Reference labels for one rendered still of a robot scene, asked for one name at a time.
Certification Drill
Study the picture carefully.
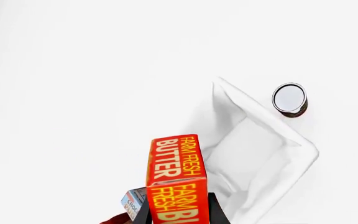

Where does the dark tin with white lid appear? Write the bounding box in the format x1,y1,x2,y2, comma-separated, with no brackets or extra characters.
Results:
271,82,308,119

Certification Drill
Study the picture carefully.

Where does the dark red object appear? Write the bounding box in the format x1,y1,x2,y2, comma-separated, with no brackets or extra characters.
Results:
99,211,136,224

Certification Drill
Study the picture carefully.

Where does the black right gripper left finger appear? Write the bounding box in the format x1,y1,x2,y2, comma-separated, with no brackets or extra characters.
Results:
133,199,153,224

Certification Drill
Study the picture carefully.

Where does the blue chocolate pudding box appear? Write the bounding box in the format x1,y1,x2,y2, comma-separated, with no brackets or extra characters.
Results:
120,187,149,222

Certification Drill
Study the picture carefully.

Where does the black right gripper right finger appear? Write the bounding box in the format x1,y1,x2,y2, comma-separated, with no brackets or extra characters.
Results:
208,192,231,224

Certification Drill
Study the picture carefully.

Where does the red butter box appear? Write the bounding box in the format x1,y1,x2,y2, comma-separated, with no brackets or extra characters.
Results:
145,134,211,224

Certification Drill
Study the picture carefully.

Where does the white basket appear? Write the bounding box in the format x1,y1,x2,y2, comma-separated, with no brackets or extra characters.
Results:
203,76,320,224

